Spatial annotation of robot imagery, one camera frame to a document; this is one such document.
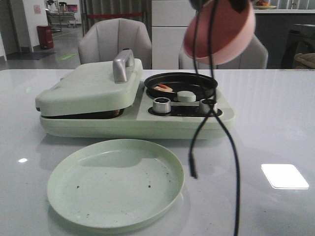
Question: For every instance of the green breakfast maker lid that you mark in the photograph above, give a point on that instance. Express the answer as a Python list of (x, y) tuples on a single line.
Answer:
[(93, 90)]

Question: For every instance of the red trash bin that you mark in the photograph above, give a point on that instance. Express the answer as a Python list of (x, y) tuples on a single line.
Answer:
[(45, 36)]

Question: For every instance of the green breakfast maker base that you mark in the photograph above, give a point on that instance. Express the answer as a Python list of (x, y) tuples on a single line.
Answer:
[(137, 121)]

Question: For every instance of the right grey upholstered chair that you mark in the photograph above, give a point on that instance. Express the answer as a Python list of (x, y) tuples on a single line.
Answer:
[(255, 56)]

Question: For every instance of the grey upholstered chair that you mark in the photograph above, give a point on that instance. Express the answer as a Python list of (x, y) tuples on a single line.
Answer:
[(105, 39), (255, 56)]

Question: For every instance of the right silver control knob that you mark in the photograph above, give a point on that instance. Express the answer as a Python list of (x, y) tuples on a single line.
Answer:
[(207, 107)]

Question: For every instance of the white refrigerator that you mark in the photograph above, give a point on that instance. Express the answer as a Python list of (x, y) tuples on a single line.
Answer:
[(170, 19)]

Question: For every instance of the left silver control knob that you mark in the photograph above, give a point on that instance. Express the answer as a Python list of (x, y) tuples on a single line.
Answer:
[(161, 105)]

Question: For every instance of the pink cooked shrimp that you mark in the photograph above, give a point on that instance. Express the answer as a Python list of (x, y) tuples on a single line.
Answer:
[(163, 88)]

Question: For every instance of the black round frying pan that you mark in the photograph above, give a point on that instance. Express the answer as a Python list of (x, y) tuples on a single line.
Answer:
[(201, 85)]

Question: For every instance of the bread slice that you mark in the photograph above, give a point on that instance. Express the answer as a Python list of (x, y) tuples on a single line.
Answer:
[(115, 113)]

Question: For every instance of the pink bowl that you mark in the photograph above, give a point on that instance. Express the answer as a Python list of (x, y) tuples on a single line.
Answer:
[(222, 29)]

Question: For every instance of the left grey upholstered chair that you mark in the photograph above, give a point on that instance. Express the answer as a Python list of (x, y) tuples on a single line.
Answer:
[(105, 39)]

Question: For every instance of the silver control knob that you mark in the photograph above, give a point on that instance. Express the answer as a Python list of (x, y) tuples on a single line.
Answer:
[(161, 105), (207, 107)]

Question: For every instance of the yellow fruit plate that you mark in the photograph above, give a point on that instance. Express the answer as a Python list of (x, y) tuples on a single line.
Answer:
[(263, 5)]

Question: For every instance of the light green round plate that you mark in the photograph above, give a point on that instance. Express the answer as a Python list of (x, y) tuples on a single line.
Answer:
[(116, 186)]

